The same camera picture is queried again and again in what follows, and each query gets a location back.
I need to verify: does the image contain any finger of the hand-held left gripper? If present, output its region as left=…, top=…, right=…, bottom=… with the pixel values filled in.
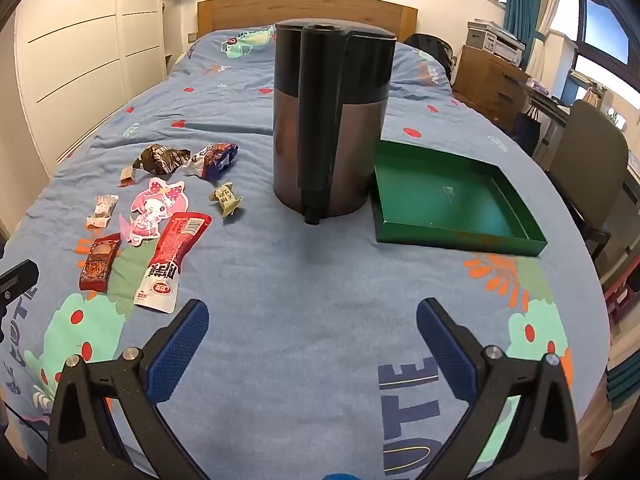
left=0, top=259, right=40, bottom=308

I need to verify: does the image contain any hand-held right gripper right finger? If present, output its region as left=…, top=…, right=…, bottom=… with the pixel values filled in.
left=416, top=297, right=581, bottom=480

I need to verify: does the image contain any dark red snack packet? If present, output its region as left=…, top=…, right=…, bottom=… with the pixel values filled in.
left=79, top=233, right=122, bottom=293

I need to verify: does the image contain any long red snack packet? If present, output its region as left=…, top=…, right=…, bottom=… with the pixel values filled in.
left=134, top=211, right=213, bottom=314

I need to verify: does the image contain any clear floral candy packet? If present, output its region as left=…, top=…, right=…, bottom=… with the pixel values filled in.
left=86, top=194, right=120, bottom=232

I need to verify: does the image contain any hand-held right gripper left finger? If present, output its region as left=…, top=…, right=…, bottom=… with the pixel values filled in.
left=47, top=299, right=211, bottom=480

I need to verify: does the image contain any black backpack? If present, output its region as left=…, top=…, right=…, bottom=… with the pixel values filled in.
left=404, top=33, right=455, bottom=83

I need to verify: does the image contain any white printer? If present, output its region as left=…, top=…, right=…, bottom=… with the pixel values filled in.
left=467, top=19, right=527, bottom=65

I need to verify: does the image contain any dark shopping bag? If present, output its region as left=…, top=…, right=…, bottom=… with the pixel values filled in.
left=510, top=107, right=542, bottom=148

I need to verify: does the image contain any blue printed blanket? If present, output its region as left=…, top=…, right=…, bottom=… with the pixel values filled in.
left=0, top=27, right=608, bottom=480

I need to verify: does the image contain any white and red wafer packet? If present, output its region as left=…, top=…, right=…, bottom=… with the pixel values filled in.
left=182, top=143, right=240, bottom=180

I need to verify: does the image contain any teal curtain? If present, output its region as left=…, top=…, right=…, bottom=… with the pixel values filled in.
left=502, top=0, right=566, bottom=71
left=605, top=355, right=640, bottom=401

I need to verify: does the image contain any green and gold candy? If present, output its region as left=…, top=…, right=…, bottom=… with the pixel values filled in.
left=208, top=182, right=245, bottom=222

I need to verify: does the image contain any white wardrobe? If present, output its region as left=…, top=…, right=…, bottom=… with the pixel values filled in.
left=12, top=0, right=168, bottom=161

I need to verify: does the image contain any grey desk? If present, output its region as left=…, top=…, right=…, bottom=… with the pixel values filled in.
left=525, top=80, right=640, bottom=196

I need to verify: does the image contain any brown snack packet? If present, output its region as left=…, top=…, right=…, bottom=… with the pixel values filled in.
left=131, top=143, right=192, bottom=176

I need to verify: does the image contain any pink cartoon packet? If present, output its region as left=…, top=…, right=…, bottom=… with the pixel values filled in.
left=120, top=177, right=190, bottom=245

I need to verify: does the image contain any green tray box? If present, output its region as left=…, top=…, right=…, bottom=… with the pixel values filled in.
left=371, top=140, right=548, bottom=257

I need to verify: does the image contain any wooden headboard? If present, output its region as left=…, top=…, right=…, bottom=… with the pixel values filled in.
left=197, top=0, right=418, bottom=41

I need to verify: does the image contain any wooden dresser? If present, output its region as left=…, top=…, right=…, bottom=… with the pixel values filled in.
left=452, top=45, right=532, bottom=133

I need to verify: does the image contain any window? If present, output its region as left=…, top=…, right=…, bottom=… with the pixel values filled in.
left=550, top=0, right=640, bottom=96

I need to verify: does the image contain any grey chair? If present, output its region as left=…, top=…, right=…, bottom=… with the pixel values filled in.
left=532, top=100, right=631, bottom=261

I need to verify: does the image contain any black and grey electric kettle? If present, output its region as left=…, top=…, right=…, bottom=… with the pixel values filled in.
left=272, top=19, right=398, bottom=225

